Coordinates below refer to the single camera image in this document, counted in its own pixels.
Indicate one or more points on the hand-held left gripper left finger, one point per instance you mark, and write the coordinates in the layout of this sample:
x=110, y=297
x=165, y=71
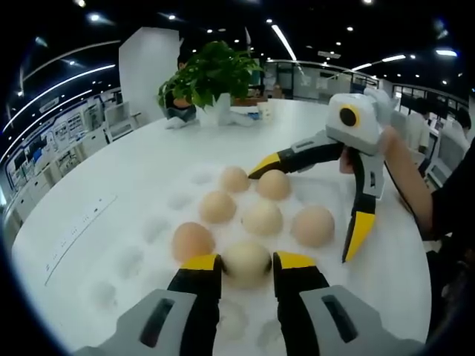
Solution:
x=196, y=289

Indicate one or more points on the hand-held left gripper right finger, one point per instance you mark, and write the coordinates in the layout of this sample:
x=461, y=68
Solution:
x=297, y=289

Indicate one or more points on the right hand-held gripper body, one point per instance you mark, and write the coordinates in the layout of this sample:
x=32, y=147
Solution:
x=365, y=126

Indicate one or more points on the cluster of brown eggs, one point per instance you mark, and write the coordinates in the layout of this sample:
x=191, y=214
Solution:
x=312, y=226

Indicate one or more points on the pale cream egg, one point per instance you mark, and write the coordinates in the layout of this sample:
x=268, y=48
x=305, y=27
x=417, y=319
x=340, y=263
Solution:
x=246, y=263

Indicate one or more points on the white foam egg holder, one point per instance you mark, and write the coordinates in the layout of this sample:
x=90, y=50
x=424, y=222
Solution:
x=167, y=267

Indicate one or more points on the person's right hand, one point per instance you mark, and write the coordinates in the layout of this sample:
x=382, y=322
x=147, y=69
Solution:
x=393, y=144

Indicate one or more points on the white paper cup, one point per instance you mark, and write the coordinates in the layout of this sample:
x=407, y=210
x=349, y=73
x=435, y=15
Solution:
x=265, y=112

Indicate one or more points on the white and blue packet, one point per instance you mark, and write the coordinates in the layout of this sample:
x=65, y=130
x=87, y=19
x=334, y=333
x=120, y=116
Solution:
x=245, y=120

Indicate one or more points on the short ceiling light strip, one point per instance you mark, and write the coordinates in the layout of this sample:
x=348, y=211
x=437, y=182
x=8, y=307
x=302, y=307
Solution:
x=284, y=41

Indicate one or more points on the green potted plant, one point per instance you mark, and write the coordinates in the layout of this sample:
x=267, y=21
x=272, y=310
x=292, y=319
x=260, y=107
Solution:
x=211, y=74

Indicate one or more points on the table socket panel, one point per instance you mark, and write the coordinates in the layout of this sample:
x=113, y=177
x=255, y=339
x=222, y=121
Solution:
x=81, y=237

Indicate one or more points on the white table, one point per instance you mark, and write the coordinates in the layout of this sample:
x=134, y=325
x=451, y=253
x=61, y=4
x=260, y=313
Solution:
x=130, y=167

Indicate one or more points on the white mesh office chair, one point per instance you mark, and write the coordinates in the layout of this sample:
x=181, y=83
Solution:
x=118, y=122

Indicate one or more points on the white cabinet row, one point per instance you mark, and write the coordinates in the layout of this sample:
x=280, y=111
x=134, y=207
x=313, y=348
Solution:
x=41, y=185

